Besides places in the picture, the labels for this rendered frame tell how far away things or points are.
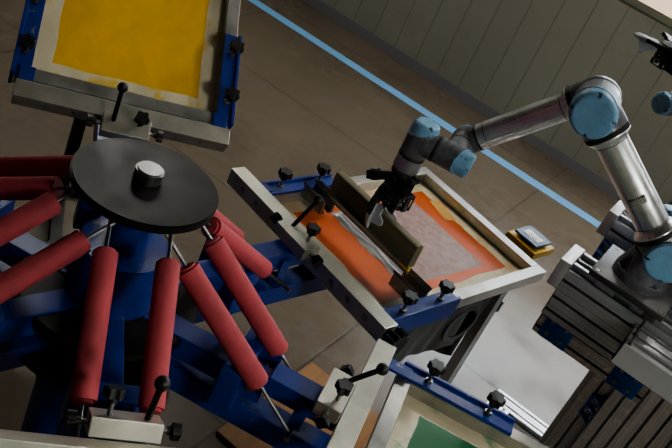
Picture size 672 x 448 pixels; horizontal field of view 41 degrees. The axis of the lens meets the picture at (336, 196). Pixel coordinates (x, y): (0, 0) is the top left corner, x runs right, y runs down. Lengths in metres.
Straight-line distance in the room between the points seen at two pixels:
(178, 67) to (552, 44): 4.18
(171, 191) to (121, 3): 0.96
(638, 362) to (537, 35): 4.27
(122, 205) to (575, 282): 1.34
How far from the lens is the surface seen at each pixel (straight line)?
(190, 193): 1.89
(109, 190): 1.83
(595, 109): 2.24
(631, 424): 2.96
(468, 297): 2.63
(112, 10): 2.70
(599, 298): 2.60
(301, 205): 2.72
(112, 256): 1.78
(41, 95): 2.42
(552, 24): 6.48
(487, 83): 6.70
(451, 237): 2.94
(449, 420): 2.25
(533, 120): 2.44
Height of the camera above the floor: 2.33
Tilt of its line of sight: 29 degrees down
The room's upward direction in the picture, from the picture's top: 25 degrees clockwise
